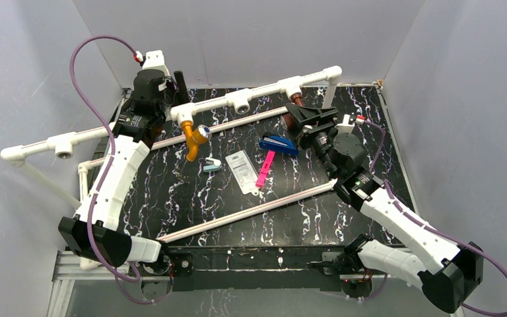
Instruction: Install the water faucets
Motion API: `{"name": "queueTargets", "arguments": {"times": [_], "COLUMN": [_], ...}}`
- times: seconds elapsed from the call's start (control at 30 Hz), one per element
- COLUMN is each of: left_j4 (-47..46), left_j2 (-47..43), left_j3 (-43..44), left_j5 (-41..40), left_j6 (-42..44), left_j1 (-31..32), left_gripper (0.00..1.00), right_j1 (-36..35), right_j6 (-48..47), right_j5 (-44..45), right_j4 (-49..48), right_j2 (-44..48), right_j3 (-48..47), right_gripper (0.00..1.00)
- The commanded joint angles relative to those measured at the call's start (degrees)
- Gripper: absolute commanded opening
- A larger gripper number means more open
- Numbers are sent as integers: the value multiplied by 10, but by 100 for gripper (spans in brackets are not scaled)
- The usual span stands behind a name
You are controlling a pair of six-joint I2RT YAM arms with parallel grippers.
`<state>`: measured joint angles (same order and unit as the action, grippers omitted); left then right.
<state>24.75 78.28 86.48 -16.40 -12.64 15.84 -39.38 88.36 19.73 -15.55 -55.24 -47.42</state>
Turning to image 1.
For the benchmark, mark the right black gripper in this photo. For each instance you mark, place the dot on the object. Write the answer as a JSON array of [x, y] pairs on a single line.
[[304, 116]]

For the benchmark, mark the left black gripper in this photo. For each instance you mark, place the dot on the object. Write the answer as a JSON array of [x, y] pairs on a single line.
[[183, 98]]

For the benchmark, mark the brown plastic faucet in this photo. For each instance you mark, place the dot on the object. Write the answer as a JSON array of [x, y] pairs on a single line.
[[292, 120]]

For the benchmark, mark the white PVC pipe frame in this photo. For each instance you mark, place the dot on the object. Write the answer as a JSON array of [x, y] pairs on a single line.
[[63, 144]]

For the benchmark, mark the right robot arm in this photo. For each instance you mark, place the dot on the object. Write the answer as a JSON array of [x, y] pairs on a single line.
[[446, 272]]

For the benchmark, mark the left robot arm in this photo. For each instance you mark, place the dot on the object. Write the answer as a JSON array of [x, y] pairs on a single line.
[[92, 232]]

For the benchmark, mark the blue stapler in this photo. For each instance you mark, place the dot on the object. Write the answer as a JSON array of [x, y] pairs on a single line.
[[279, 144]]

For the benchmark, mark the orange plastic faucet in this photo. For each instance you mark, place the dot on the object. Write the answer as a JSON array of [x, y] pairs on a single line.
[[194, 138]]

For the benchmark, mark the pink plastic clip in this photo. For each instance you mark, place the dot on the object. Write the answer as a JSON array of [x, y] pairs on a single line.
[[265, 168]]

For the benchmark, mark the white barcode label tag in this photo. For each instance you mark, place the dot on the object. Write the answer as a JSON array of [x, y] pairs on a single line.
[[244, 172]]

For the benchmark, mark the small white teal clip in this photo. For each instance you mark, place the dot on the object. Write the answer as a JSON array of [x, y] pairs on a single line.
[[211, 165]]

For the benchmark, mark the black front base bar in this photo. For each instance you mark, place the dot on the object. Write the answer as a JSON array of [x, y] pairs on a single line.
[[262, 267]]

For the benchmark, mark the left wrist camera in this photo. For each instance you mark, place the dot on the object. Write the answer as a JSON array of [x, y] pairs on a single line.
[[151, 60]]

